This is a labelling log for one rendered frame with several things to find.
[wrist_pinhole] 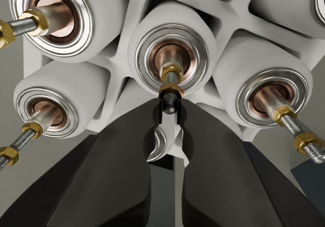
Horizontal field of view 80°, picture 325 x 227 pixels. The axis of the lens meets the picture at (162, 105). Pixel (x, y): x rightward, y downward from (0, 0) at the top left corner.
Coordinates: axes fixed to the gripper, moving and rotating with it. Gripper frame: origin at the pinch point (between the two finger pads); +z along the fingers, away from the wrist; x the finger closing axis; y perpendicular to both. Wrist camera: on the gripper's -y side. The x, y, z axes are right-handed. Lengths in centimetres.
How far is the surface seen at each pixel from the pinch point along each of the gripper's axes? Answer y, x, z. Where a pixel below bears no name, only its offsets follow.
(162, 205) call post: 27.5, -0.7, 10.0
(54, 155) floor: 43, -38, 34
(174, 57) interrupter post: -0.4, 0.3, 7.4
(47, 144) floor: 38, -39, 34
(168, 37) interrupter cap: -1.9, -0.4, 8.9
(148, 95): 7.1, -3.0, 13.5
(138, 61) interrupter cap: 0.5, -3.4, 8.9
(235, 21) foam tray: -2.3, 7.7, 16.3
